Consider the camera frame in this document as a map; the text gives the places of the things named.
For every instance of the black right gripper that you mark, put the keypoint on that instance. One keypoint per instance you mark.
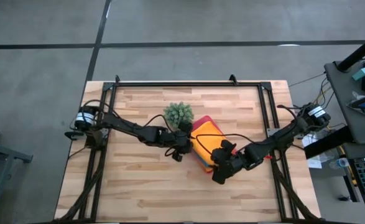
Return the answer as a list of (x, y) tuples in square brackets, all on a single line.
[(235, 161)]

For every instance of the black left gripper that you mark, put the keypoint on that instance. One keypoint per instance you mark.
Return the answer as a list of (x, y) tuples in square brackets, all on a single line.
[(182, 146)]

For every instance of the orange microfiber towel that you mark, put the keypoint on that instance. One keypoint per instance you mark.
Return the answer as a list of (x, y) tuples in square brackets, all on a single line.
[(207, 140)]

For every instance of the pink translucent plastic bin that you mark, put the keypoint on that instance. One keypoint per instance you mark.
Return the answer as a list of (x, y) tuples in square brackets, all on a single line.
[(205, 119)]

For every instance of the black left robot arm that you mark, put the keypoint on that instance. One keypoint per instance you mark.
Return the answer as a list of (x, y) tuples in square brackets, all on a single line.
[(126, 126)]

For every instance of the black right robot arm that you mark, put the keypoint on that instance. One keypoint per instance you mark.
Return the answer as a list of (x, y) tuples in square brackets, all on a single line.
[(288, 133)]

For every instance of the small red clip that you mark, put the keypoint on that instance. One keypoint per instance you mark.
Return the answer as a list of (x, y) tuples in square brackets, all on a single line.
[(267, 157)]

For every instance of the green artificial potted plant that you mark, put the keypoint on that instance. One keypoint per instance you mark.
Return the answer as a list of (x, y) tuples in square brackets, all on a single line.
[(178, 113)]

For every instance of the white paper sheet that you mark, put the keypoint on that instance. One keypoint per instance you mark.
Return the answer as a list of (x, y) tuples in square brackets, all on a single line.
[(314, 161)]

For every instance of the clear plastic bottle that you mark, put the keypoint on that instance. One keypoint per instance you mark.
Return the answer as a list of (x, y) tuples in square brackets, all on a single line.
[(339, 162)]

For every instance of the black clamp knob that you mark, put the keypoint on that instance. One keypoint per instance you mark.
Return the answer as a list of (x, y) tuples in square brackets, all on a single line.
[(75, 134)]

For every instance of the grey side desk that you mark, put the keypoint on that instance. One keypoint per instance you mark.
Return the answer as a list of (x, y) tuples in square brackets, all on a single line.
[(362, 127)]

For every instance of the small teal box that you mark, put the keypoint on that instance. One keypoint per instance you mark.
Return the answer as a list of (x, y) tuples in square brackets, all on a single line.
[(360, 74)]

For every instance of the black slanted pole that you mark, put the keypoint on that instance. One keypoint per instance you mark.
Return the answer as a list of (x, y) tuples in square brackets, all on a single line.
[(356, 53)]

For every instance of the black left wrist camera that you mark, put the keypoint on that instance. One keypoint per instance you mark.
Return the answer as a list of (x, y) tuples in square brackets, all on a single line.
[(183, 138)]

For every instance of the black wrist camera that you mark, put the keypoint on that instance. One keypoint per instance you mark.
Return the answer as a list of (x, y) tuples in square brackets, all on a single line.
[(183, 138), (219, 157)]

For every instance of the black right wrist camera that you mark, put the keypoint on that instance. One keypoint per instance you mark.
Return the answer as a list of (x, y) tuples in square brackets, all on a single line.
[(219, 157)]

